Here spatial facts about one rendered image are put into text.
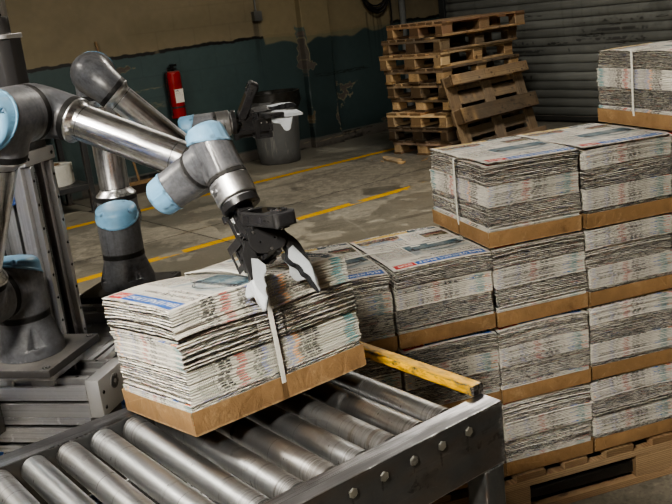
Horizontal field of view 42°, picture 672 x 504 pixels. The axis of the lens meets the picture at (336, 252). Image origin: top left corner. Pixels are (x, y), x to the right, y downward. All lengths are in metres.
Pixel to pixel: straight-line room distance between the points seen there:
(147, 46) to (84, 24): 0.68
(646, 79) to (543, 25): 7.80
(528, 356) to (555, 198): 0.45
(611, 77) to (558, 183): 0.53
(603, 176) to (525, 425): 0.74
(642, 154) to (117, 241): 1.47
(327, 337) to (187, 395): 0.29
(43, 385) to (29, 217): 0.43
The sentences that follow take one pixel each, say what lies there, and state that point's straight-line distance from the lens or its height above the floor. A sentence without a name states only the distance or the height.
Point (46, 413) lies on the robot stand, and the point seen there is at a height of 0.69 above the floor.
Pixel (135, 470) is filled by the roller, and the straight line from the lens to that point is 1.56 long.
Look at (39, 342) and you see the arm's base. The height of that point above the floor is 0.86.
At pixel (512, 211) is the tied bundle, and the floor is 0.93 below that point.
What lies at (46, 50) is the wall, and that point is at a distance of 8.90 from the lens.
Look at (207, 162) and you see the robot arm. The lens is 1.56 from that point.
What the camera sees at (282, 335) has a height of 0.95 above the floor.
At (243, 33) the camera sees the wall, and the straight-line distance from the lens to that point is 9.89.
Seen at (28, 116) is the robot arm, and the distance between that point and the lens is 1.80.
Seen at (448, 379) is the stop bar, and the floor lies 0.82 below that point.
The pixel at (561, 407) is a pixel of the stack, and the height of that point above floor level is 0.32.
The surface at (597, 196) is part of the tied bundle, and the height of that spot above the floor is 0.92.
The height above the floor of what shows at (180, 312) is 1.05.
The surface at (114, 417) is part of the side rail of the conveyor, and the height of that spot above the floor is 0.80.
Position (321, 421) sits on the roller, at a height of 0.79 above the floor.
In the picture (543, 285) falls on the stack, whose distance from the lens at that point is 2.51.
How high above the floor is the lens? 1.49
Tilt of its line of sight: 15 degrees down
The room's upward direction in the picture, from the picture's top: 7 degrees counter-clockwise
